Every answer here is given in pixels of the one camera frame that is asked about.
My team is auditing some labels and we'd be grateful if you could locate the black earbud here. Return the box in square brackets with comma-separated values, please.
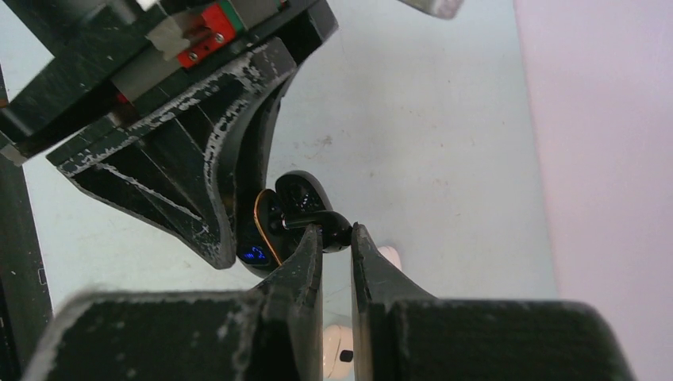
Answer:
[271, 210, 352, 253]

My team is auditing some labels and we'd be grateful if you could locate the black earbud charging case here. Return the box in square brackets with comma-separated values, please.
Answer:
[237, 171, 348, 278]

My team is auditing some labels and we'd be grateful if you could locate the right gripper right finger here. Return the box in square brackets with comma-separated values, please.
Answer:
[352, 224, 635, 380]

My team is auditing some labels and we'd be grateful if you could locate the beige earbud charging case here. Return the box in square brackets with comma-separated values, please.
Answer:
[377, 246, 403, 271]

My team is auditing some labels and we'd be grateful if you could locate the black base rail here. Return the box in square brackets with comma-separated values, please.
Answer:
[1, 156, 53, 380]

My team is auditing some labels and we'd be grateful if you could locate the white earbud charging case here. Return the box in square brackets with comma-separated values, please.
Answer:
[322, 325, 354, 380]

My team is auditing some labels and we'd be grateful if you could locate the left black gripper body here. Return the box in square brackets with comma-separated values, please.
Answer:
[1, 1, 338, 165]

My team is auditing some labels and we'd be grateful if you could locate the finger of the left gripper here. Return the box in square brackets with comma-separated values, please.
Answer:
[47, 37, 298, 269]
[235, 74, 296, 210]

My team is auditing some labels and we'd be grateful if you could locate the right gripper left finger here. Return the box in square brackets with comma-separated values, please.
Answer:
[23, 225, 323, 380]

